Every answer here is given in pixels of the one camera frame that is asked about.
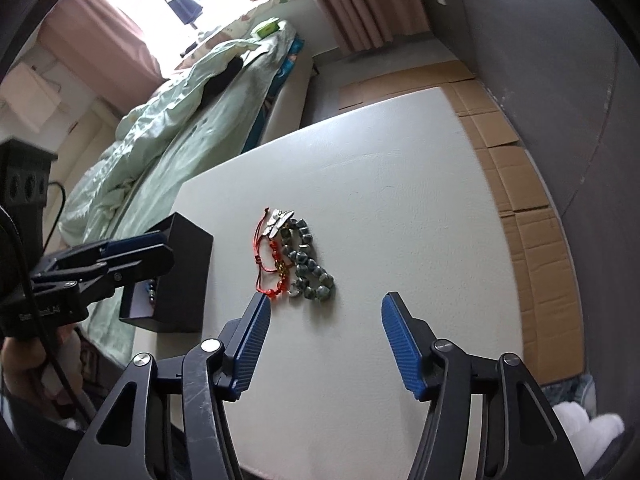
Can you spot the green bed sheet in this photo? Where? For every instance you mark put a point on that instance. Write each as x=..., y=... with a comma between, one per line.
x=170, y=180

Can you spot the person's left hand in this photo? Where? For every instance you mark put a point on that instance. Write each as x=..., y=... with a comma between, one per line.
x=20, y=375

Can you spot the white fluffy slipper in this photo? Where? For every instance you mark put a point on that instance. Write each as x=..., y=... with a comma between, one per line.
x=585, y=430

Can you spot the flattened cardboard sheets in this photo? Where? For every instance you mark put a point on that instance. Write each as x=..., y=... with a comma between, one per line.
x=525, y=200

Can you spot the cream bed frame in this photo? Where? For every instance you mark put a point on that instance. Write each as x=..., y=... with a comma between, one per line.
x=290, y=95

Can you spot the green box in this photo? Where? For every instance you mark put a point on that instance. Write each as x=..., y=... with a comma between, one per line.
x=267, y=28

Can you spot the silver butterfly ornament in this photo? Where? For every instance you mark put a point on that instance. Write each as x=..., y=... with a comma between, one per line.
x=276, y=222

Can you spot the beige hanging cloth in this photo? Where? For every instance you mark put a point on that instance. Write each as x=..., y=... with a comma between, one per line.
x=32, y=97

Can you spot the cream padded headboard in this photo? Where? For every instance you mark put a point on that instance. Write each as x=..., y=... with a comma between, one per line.
x=85, y=135

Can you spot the black cloth item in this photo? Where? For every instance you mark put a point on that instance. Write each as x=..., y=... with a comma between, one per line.
x=222, y=77

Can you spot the black square box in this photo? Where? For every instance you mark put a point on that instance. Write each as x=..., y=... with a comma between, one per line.
x=190, y=280

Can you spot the printed window seat cushion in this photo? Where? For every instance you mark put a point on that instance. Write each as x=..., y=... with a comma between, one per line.
x=235, y=25

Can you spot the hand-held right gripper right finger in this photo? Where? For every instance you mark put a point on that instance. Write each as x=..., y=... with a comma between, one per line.
x=402, y=345

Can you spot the pink curtain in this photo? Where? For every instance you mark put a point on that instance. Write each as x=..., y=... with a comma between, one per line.
x=360, y=5
x=105, y=40

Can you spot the white low table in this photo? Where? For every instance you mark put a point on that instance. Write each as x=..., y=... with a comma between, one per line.
x=400, y=185

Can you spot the blue printed mattress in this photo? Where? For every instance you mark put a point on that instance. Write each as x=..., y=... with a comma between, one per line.
x=280, y=75

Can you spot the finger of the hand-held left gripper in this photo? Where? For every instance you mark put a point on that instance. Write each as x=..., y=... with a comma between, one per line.
x=145, y=262
x=130, y=244

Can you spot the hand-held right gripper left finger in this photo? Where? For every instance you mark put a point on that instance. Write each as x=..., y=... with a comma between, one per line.
x=250, y=345

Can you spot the pale green duvet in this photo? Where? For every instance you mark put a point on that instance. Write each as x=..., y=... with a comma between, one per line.
x=165, y=110

